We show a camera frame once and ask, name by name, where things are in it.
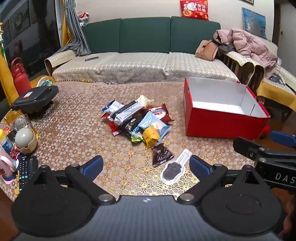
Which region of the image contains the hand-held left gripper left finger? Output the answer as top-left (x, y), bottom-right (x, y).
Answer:
top-left (35, 155), bottom-right (116, 206)

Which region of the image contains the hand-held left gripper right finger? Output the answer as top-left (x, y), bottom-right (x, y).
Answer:
top-left (177, 155), bottom-right (258, 205)

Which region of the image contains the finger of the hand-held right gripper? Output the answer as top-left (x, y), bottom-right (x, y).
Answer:
top-left (232, 137), bottom-right (271, 163)
top-left (269, 130), bottom-right (296, 149)

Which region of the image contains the clear packet with dark cookie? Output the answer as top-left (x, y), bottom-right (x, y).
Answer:
top-left (160, 149), bottom-right (193, 185)

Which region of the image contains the dark brown chocolate packet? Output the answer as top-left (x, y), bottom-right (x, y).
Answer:
top-left (152, 143), bottom-right (175, 168)

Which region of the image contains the red cardboard box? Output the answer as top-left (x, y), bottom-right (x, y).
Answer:
top-left (183, 77), bottom-right (271, 140)

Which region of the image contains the yellow snack packet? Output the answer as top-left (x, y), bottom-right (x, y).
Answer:
top-left (142, 125), bottom-right (160, 150)

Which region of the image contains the silver and black snack packet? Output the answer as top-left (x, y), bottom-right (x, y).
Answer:
top-left (108, 100), bottom-right (144, 126)

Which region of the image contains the blue and white snack packet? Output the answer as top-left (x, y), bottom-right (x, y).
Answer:
top-left (102, 100), bottom-right (125, 114)

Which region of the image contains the red and brown snack packet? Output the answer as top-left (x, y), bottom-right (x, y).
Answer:
top-left (146, 103), bottom-right (175, 124)

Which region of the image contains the light blue snack packet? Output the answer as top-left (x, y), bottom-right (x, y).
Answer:
top-left (138, 111), bottom-right (172, 142)

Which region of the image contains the cream snack packet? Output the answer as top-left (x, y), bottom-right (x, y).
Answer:
top-left (136, 95), bottom-right (154, 108)

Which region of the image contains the gold patterned tablecloth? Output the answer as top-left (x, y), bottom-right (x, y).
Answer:
top-left (0, 80), bottom-right (271, 205)

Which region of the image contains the yellow cloth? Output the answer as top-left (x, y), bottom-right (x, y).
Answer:
top-left (256, 78), bottom-right (296, 114)

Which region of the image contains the black remote control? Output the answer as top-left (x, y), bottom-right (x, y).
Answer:
top-left (17, 155), bottom-right (39, 193)

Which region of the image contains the beige jug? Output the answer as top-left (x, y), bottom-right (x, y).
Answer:
top-left (14, 127), bottom-right (38, 154)

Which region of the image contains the wooden side sofa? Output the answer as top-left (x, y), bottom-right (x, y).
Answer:
top-left (221, 35), bottom-right (296, 121)

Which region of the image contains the clear glass cup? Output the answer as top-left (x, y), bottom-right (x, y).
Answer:
top-left (10, 113), bottom-right (34, 133)

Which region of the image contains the pink mug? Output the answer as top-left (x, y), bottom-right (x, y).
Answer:
top-left (0, 144), bottom-right (17, 184)

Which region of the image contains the black tabletop appliance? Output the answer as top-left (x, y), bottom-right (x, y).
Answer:
top-left (10, 85), bottom-right (60, 114)

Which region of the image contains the white and blue bottle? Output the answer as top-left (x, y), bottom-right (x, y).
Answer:
top-left (0, 128), bottom-right (15, 154)

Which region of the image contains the green and white packet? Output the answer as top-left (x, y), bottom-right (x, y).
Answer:
top-left (35, 78), bottom-right (54, 88)

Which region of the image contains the pink padded jacket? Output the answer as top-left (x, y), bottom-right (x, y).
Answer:
top-left (213, 28), bottom-right (278, 80)

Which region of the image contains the brown bag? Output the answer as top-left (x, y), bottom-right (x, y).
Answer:
top-left (195, 40), bottom-right (219, 61)

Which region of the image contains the beige sofa cover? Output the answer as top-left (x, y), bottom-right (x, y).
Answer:
top-left (44, 50), bottom-right (240, 84)

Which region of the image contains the red water bottle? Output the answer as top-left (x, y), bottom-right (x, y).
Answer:
top-left (11, 57), bottom-right (32, 96)

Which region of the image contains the grey curtain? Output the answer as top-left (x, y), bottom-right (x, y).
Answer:
top-left (54, 0), bottom-right (92, 56)

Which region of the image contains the green sofa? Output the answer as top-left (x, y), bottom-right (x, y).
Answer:
top-left (81, 16), bottom-right (221, 56)

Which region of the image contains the dark glass cabinet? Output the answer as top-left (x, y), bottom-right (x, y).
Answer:
top-left (0, 0), bottom-right (61, 78)

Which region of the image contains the red printed cushion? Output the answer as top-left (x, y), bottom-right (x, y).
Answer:
top-left (180, 0), bottom-right (209, 21)

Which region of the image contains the plush toy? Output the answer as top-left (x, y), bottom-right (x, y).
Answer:
top-left (77, 11), bottom-right (90, 26)

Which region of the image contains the blue wall poster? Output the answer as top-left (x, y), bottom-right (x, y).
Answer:
top-left (242, 7), bottom-right (268, 40)

